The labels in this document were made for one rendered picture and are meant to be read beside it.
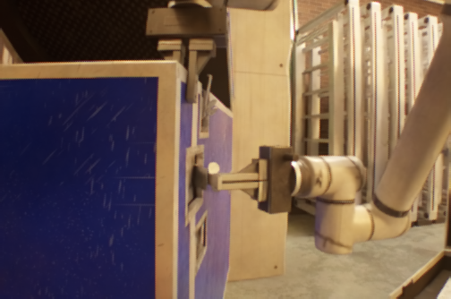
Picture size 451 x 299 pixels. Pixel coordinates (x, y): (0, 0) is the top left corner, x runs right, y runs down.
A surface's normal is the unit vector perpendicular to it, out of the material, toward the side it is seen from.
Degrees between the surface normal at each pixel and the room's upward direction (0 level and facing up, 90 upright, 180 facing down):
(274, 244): 90
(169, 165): 90
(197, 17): 80
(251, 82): 90
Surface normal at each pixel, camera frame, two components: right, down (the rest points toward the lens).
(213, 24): -0.08, -0.18
